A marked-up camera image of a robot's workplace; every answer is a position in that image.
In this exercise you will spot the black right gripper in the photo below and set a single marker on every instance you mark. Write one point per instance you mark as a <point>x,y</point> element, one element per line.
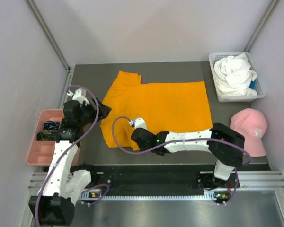
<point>142,148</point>

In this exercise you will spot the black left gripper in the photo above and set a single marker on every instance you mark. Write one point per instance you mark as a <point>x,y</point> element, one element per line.
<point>103,110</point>

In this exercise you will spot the orange t shirt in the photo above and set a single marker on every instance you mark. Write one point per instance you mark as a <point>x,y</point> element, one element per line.
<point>176,107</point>

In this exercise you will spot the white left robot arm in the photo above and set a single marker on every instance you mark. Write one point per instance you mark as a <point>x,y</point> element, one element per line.
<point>55,203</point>

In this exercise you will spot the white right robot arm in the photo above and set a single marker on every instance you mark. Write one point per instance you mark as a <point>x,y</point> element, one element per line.
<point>221,141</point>

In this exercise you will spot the dark rolled sock upper left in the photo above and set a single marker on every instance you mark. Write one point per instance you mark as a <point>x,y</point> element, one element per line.
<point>51,126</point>

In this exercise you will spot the yellow patterned rolled sock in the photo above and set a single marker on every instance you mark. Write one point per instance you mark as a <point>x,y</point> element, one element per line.
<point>46,136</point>

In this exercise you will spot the pink divided tray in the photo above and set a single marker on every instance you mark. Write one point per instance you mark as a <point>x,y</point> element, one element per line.
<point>41,153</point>

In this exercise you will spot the pink baseball cap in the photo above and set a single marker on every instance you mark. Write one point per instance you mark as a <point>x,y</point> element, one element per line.
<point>252,125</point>

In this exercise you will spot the white crumpled t shirt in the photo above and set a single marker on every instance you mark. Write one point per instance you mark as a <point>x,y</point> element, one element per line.
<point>234,76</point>

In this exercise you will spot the blue item in basket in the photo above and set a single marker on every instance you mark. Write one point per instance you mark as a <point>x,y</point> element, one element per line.
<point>252,85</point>

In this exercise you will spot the white plastic basket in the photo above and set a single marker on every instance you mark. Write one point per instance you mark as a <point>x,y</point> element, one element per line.
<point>216,56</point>

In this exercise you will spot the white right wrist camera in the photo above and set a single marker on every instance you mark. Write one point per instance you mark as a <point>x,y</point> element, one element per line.
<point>138,123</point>

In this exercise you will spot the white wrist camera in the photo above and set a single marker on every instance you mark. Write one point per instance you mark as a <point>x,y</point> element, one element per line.
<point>138,123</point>
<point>79,95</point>

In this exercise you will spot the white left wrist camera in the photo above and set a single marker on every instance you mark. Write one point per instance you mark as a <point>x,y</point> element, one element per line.
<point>79,95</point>

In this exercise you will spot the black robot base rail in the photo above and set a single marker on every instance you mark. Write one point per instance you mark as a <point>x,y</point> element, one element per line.
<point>153,180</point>

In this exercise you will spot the aluminium frame post left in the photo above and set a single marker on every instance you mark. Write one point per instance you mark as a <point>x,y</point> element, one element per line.
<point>38,16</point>

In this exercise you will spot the aluminium frame post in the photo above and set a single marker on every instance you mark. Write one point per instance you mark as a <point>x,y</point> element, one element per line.
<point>263,21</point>
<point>38,16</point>

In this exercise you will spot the aluminium frame post right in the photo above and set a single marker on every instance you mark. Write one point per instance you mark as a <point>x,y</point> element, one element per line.
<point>263,21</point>

